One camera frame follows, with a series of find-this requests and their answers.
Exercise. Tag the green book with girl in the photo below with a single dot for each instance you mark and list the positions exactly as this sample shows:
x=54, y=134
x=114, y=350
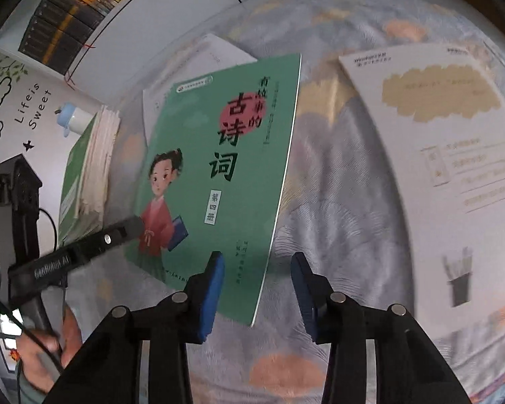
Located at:
x=219, y=176

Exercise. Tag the white book with beige cloud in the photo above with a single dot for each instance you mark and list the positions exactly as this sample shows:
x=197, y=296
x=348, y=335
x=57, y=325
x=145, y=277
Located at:
x=446, y=176

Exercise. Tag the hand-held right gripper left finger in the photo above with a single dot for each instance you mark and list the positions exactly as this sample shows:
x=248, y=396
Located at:
x=212, y=298

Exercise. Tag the grey floral tablecloth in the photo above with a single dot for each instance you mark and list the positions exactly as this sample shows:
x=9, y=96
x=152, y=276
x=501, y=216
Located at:
x=341, y=176

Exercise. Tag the white book with grey cloud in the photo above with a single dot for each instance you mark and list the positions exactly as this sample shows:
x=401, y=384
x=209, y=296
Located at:
x=193, y=63

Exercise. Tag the person's left hand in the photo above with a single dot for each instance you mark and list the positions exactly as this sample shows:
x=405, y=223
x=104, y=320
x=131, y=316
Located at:
x=38, y=362

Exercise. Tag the row of black and yellow books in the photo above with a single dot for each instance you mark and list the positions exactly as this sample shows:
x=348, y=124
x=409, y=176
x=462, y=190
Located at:
x=67, y=21

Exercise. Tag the black wall stickers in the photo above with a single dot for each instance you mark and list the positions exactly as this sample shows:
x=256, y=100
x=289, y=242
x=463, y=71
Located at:
x=28, y=146

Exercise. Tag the stack of books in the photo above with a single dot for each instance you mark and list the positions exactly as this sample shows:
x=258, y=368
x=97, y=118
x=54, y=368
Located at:
x=88, y=176

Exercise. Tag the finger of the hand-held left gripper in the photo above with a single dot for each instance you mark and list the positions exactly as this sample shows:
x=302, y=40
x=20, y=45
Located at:
x=118, y=233

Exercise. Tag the white bottle with blue cap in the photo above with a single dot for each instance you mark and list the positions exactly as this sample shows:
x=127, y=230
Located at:
x=78, y=118

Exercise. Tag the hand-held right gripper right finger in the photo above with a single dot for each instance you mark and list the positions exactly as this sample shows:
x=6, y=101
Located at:
x=305, y=298

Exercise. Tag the person's left forearm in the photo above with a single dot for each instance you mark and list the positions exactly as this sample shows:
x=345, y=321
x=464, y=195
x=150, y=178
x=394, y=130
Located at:
x=31, y=393

